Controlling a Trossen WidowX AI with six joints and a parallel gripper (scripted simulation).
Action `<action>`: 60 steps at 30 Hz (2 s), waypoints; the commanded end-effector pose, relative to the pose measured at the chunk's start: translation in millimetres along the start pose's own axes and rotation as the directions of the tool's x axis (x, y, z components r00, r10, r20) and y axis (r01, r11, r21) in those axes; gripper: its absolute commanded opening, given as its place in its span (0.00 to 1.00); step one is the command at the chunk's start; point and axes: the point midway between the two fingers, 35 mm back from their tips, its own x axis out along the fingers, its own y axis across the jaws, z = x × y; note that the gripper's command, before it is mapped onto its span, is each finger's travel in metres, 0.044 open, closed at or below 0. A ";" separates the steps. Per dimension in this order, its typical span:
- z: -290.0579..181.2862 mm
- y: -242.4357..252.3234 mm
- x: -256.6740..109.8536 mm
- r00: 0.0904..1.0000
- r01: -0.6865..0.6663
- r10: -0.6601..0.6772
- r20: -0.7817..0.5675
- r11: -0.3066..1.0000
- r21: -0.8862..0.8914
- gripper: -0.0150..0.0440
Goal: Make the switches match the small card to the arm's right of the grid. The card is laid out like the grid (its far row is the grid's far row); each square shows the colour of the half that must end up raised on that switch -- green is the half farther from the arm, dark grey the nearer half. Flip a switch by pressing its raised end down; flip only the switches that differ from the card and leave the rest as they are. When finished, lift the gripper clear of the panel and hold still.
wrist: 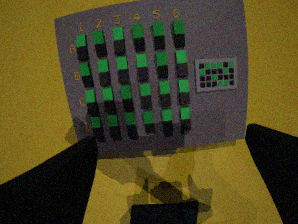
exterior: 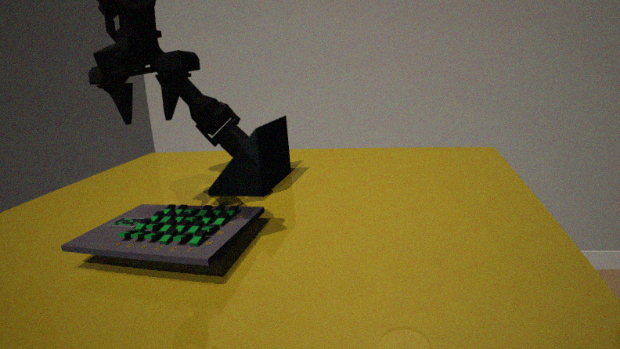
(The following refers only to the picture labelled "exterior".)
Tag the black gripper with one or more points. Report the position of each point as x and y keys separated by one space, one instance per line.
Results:
x=175 y=64

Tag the grey switch panel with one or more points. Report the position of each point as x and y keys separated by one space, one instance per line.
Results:
x=182 y=234

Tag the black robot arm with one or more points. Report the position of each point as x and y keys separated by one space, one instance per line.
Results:
x=209 y=114

